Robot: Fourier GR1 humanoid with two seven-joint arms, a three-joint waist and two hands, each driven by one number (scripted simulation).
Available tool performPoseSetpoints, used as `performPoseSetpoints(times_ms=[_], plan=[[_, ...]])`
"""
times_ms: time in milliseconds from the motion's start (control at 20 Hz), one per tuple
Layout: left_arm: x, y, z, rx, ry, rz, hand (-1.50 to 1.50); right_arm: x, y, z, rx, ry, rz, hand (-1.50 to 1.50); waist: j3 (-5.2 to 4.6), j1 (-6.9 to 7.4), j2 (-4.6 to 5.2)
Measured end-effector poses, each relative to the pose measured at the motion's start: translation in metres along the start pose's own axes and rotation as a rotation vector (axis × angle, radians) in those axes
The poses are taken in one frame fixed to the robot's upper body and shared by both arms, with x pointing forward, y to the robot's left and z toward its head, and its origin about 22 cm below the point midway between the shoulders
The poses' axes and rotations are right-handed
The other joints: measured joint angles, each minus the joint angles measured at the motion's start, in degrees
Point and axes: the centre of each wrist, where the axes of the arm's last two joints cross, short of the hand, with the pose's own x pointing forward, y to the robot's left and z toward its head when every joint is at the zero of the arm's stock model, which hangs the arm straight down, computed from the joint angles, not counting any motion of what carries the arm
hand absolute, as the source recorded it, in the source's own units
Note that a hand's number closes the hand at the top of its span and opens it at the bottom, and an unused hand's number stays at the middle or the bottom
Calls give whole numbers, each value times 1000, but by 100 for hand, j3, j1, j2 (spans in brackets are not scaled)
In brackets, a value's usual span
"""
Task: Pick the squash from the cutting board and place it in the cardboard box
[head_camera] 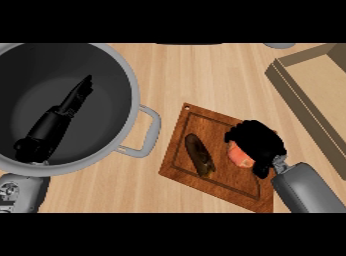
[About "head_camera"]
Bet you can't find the orange squash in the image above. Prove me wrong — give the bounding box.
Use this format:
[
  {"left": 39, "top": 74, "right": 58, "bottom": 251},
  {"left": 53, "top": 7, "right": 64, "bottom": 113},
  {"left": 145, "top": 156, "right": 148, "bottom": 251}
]
[{"left": 226, "top": 139, "right": 257, "bottom": 169}]

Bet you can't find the brown wooden cutting board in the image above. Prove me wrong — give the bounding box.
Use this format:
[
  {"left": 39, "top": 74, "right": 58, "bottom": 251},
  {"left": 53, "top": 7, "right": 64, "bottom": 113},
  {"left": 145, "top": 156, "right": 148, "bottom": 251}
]
[{"left": 157, "top": 102, "right": 276, "bottom": 214}]

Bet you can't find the dark brown elongated vegetable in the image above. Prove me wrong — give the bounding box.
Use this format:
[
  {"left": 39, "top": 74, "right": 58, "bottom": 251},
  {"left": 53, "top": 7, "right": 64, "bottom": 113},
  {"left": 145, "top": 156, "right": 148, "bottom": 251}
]
[{"left": 183, "top": 133, "right": 217, "bottom": 179}]

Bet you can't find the grey rounded object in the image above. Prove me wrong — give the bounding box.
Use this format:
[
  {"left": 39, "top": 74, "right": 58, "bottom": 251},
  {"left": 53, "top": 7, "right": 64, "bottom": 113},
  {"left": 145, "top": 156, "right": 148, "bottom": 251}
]
[{"left": 262, "top": 42, "right": 298, "bottom": 50}]

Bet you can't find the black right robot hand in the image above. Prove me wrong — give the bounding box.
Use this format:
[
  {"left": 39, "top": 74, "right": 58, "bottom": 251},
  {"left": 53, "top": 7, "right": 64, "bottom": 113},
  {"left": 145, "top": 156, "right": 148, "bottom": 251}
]
[{"left": 223, "top": 119, "right": 288, "bottom": 180}]

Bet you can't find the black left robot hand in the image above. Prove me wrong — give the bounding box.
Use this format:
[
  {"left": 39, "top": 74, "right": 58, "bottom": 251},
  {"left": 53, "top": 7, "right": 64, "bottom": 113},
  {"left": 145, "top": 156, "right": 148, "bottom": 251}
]
[{"left": 12, "top": 74, "right": 95, "bottom": 165}]

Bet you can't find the large grey cooking pot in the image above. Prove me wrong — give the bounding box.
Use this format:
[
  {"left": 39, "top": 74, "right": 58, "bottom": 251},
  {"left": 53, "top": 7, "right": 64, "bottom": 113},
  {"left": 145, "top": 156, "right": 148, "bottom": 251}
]
[{"left": 0, "top": 42, "right": 163, "bottom": 178}]

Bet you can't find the tan cardboard box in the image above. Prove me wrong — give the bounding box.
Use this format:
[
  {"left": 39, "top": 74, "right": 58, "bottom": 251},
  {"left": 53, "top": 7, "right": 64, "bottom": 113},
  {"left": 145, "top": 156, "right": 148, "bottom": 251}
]
[{"left": 263, "top": 42, "right": 346, "bottom": 182}]

